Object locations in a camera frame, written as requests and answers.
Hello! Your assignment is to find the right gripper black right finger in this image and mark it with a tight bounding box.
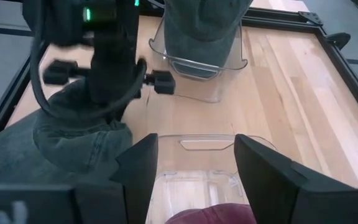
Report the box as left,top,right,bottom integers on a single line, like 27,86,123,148
234,133,308,224

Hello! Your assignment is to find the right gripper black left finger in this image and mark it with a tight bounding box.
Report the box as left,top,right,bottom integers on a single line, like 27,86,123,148
109,133,159,224

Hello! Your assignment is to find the maroon cap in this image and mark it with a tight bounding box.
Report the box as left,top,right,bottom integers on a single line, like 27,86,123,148
165,203,257,224

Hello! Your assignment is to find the dark green cap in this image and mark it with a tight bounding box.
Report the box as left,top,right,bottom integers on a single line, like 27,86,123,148
0,79,134,186
162,0,254,68

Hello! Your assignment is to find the clear plastic bin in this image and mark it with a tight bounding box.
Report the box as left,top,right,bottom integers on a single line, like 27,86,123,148
149,17,249,104
146,133,278,224

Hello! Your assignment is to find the black looped gripper cable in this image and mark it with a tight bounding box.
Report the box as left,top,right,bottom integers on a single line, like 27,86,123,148
29,30,148,121

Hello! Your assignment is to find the black aluminium table frame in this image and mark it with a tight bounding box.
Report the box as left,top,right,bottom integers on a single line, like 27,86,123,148
0,6,358,147

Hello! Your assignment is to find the black frame clamp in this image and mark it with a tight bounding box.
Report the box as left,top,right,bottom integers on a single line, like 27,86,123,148
326,32,351,50

